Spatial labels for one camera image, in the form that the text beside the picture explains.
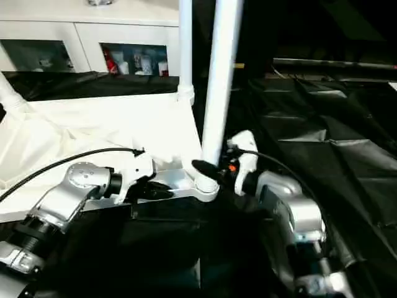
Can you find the white plastic table top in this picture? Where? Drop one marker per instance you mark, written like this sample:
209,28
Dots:
93,124

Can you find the white plastic table leg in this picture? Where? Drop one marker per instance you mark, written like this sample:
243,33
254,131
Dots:
10,96
220,77
186,46

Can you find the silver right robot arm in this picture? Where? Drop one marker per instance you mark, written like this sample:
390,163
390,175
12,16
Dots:
297,211

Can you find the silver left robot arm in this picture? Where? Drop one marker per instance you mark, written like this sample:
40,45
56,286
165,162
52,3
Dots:
62,198

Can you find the long black rod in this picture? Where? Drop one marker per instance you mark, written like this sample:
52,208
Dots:
335,63

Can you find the white glass-door cabinet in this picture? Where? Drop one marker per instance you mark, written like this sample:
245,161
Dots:
93,15

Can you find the white paper sheet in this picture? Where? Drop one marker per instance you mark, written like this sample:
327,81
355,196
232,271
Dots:
393,86

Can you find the crumpled silver bag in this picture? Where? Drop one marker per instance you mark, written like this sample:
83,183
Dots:
99,1

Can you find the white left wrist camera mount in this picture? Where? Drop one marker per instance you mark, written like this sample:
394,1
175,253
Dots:
139,169

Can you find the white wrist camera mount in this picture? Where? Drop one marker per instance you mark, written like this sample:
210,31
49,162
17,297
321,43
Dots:
139,169
246,155

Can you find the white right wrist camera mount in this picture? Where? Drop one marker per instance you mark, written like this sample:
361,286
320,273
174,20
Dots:
246,155

